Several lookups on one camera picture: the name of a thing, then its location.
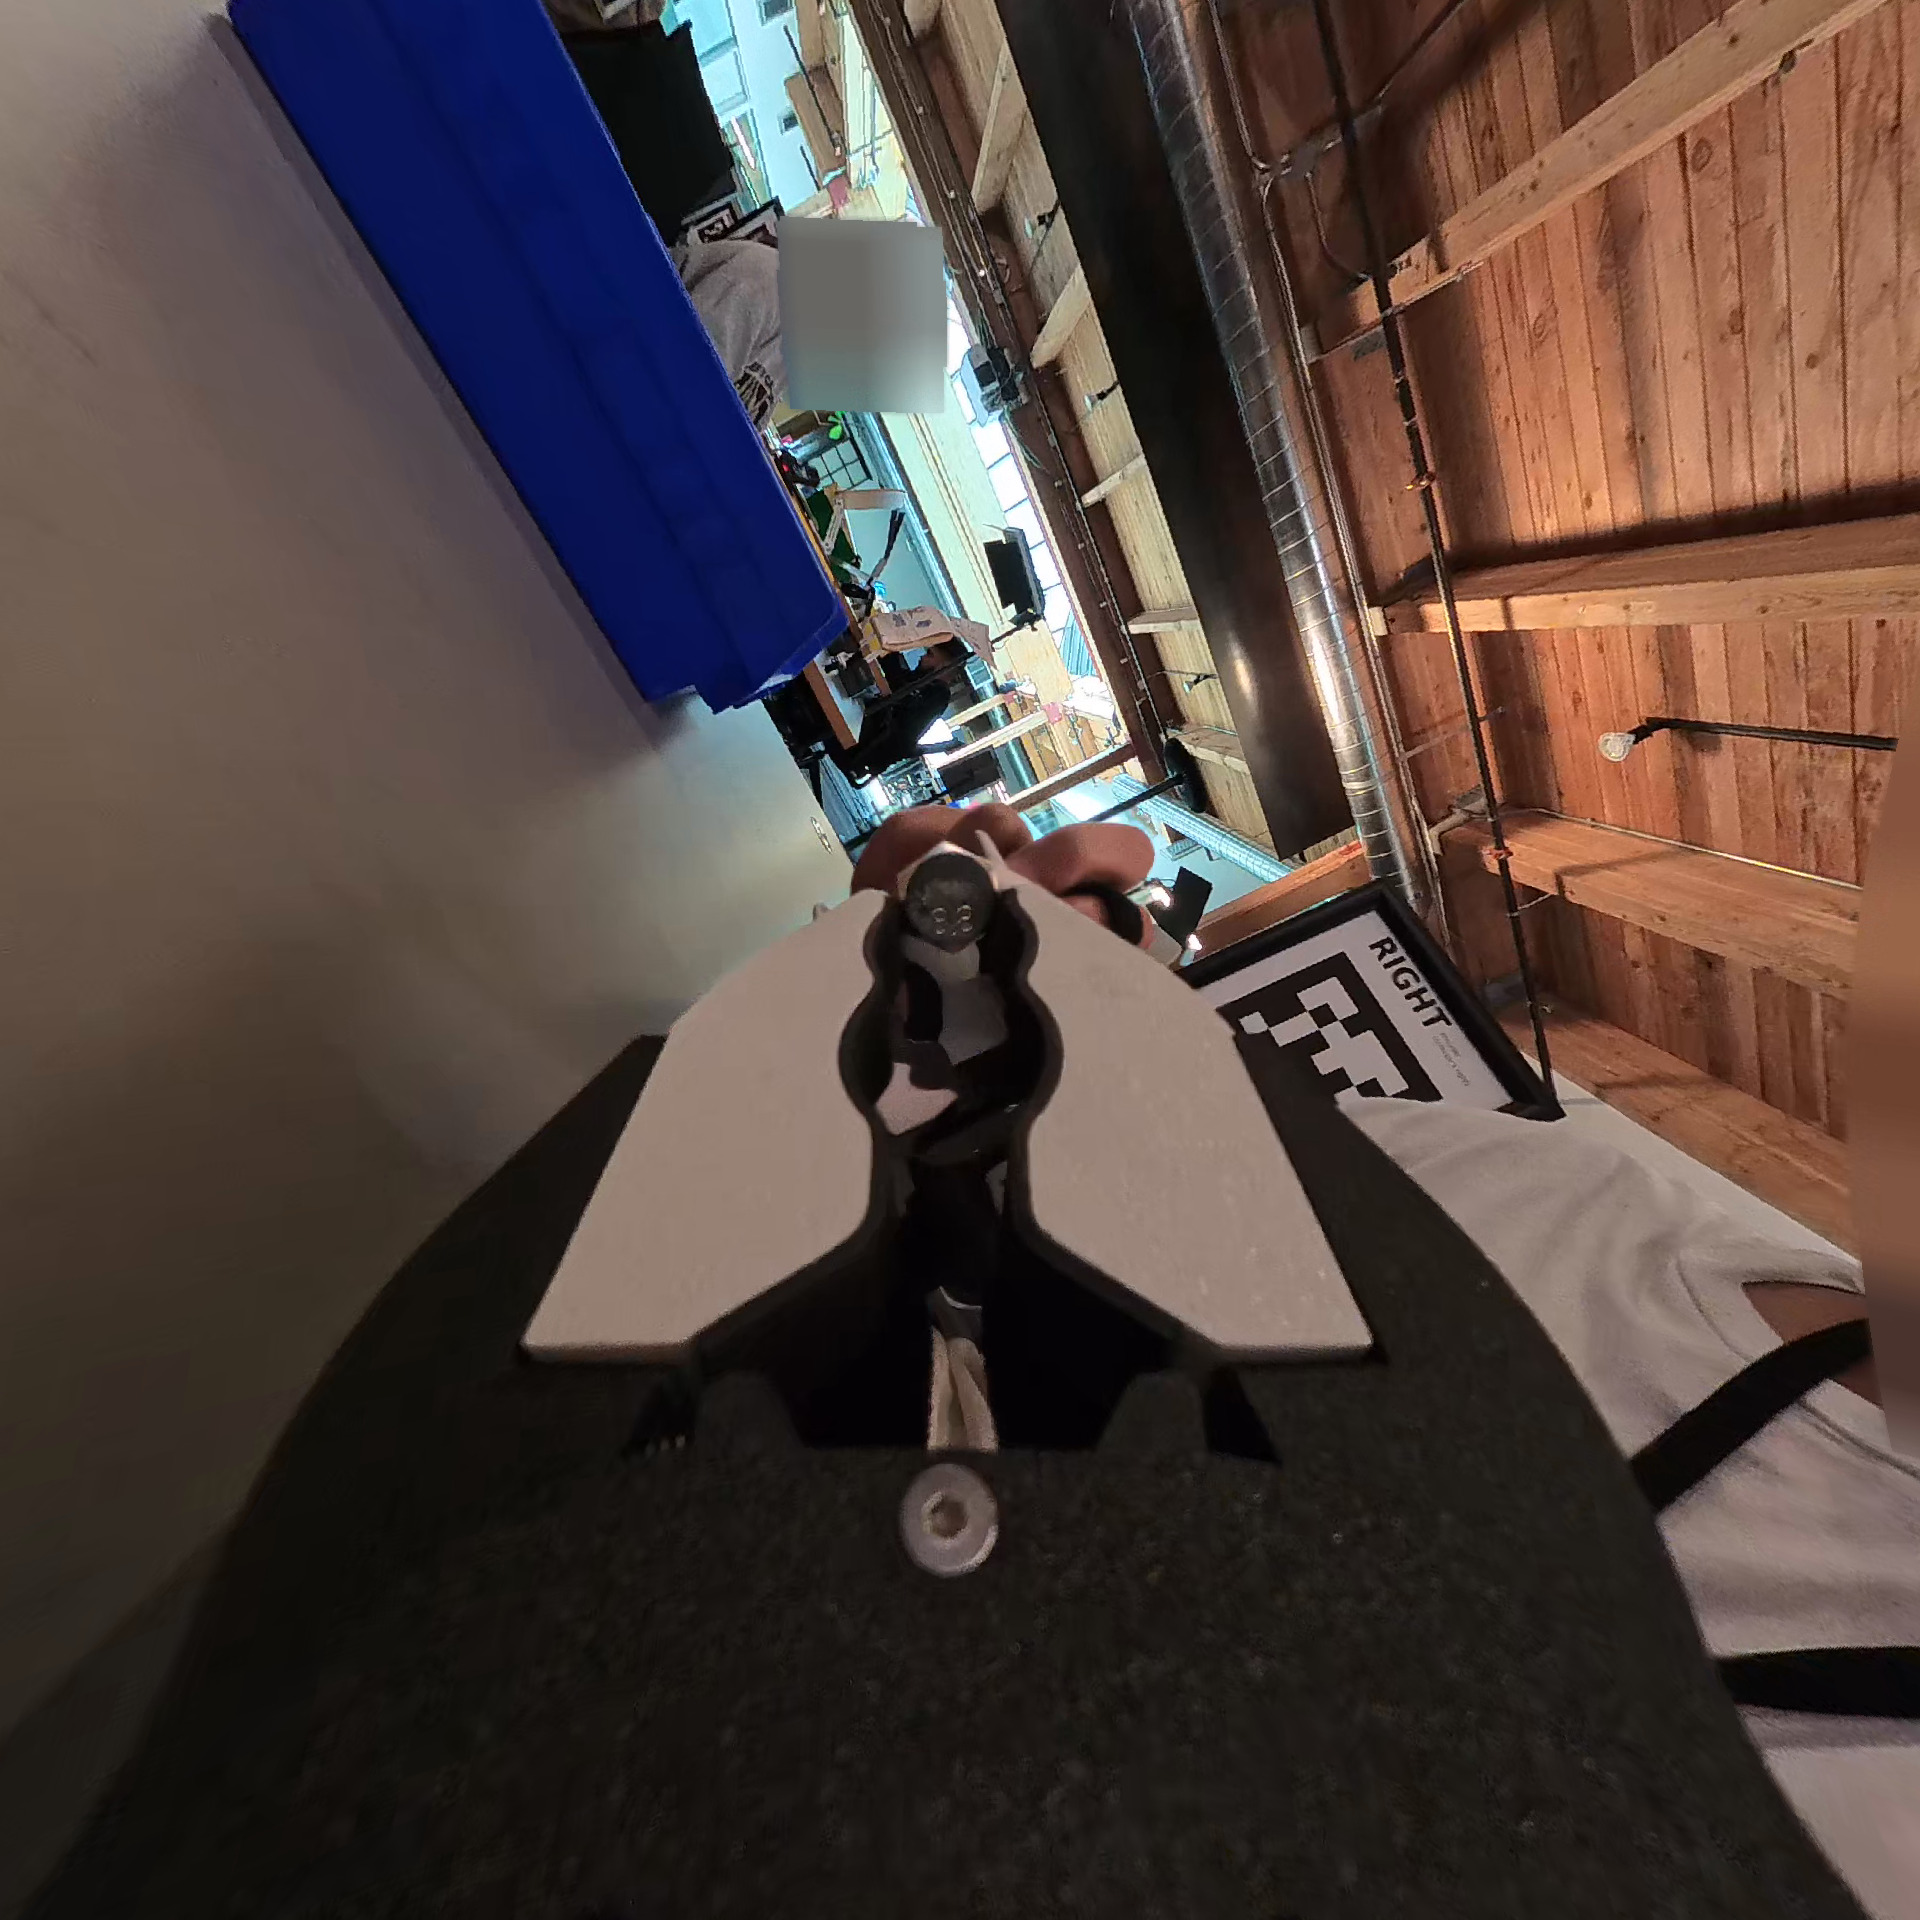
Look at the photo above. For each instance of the black studio light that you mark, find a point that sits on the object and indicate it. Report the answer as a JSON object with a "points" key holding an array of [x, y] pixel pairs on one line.
{"points": [[1017, 578]]}

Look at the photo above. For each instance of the black-framed marker sign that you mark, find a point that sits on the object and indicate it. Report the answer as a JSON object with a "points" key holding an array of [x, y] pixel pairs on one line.
{"points": [[1350, 1020]]}

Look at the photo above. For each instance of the silver spiral duct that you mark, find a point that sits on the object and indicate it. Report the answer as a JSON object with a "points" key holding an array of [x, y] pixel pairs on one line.
{"points": [[1293, 451]]}

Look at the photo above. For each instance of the grey desk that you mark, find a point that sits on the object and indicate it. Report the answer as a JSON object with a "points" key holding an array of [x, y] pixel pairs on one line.
{"points": [[301, 750]]}

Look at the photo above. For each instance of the blue plastic bin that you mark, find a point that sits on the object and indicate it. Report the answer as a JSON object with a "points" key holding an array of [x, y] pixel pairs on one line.
{"points": [[525, 301]]}

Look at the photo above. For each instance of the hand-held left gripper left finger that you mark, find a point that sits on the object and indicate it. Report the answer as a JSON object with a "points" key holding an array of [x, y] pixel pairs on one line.
{"points": [[720, 1171]]}

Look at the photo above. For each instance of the black ceiling beam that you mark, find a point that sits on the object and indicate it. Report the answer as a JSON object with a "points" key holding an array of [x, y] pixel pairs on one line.
{"points": [[1155, 391]]}

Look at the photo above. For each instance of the person's right hand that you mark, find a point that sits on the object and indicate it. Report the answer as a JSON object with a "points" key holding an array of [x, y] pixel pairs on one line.
{"points": [[1095, 858]]}

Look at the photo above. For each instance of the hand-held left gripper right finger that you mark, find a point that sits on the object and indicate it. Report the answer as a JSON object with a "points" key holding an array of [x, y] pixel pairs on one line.
{"points": [[1185, 1184]]}

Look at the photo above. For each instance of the steel hex bolt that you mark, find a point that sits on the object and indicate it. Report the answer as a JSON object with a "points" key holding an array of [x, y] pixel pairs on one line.
{"points": [[948, 913]]}

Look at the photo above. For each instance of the person's white shirt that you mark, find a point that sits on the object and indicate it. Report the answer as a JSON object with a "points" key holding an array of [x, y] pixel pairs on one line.
{"points": [[1575, 1274]]}

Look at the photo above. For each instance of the black pipe wall lamp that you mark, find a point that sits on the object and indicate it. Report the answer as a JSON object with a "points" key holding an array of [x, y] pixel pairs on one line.
{"points": [[1615, 744]]}

